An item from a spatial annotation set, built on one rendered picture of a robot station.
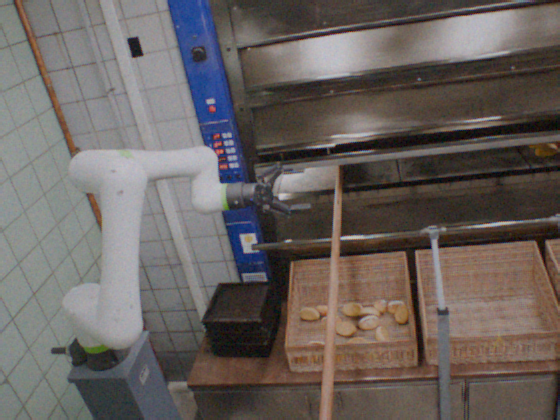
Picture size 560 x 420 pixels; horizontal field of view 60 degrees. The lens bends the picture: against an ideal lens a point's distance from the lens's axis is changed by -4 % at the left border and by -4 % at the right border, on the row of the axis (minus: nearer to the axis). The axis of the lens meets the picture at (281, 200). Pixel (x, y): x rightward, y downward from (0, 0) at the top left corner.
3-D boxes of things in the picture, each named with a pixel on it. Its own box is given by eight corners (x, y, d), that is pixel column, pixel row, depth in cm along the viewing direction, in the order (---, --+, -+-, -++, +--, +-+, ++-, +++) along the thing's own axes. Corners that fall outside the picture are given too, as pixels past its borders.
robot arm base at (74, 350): (46, 371, 153) (39, 358, 150) (69, 338, 166) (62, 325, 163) (120, 370, 148) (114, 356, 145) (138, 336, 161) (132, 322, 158)
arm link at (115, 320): (111, 362, 129) (116, 159, 122) (79, 341, 139) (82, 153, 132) (151, 349, 139) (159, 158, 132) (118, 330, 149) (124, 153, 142)
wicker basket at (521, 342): (416, 295, 249) (413, 248, 236) (532, 286, 237) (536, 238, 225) (425, 367, 206) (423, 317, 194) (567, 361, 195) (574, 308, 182)
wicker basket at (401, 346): (298, 303, 260) (289, 259, 248) (409, 295, 249) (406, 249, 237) (288, 374, 218) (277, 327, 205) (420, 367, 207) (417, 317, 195)
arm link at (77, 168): (83, 198, 134) (82, 153, 132) (61, 192, 142) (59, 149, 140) (139, 191, 148) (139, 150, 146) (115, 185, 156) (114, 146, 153)
